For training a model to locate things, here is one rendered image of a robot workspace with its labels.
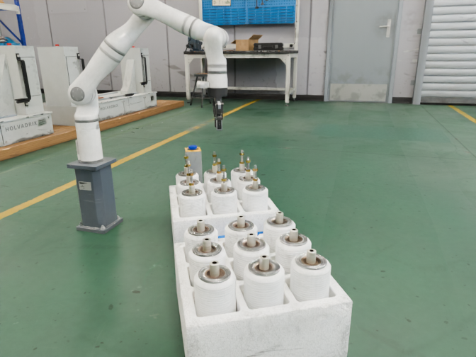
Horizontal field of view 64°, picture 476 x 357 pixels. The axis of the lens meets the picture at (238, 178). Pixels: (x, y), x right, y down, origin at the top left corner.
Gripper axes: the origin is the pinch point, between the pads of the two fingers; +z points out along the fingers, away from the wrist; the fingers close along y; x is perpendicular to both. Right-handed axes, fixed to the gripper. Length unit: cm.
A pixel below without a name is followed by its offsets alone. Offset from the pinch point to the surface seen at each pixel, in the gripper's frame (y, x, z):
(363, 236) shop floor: -9, -59, 47
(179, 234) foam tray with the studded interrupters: -20.9, 16.5, 34.2
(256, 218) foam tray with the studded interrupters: -19.4, -11.1, 30.9
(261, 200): -16.2, -13.5, 25.5
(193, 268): -59, 13, 25
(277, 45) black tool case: 417, -127, -37
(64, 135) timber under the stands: 204, 116, 41
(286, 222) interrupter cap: -44, -15, 22
